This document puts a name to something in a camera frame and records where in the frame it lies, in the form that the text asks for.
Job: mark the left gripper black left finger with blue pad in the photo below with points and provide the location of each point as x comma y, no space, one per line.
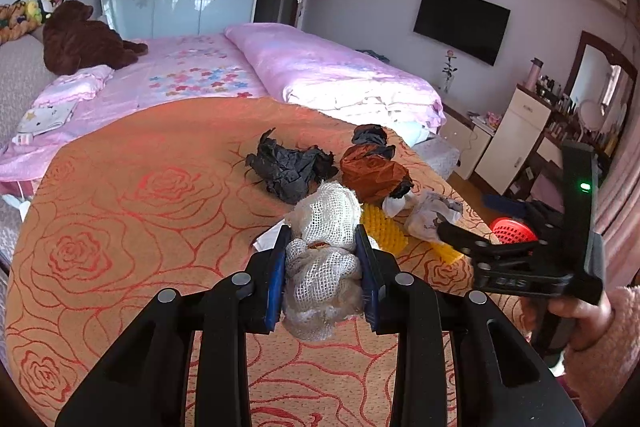
142,379

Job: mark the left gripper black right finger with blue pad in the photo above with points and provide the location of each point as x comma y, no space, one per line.
459,354

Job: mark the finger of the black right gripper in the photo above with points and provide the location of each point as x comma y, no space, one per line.
545,251
535,214

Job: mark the yellow foam net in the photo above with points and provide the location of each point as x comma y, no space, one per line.
384,230

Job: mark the white mesh cloth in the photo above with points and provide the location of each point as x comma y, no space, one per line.
322,272

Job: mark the person's right hand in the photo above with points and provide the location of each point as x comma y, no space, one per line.
591,321

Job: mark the red plastic basket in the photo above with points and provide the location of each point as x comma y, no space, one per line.
511,231

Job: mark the orange foam piece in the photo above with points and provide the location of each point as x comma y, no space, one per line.
445,253

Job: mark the crumpled printed white paper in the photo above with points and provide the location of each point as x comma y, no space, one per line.
430,209

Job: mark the white tall cabinet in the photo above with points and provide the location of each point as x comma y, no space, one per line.
517,133

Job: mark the white bedside table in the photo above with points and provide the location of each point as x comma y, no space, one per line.
469,134

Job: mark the crumpled brown wrapper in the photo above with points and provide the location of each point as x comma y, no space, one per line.
373,174

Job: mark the pink thermos bottle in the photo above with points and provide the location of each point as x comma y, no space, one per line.
533,74

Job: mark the white paper napkin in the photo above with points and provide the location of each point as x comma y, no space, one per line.
269,238

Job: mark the orange rose pattern blanket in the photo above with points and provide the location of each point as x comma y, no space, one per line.
162,198

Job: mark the pink folded duvet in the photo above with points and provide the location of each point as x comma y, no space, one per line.
303,69

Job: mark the pink pillow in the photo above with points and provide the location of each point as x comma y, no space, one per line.
56,104

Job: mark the pink floral bed sheet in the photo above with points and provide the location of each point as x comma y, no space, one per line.
175,68

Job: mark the brown teddy bear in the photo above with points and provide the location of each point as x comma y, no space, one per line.
72,41

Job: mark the yellow green plush toy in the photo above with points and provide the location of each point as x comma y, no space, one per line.
22,17

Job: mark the dresser mirror brown frame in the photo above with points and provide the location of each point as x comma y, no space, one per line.
600,74

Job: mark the wall mounted black television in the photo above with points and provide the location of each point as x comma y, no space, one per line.
474,27

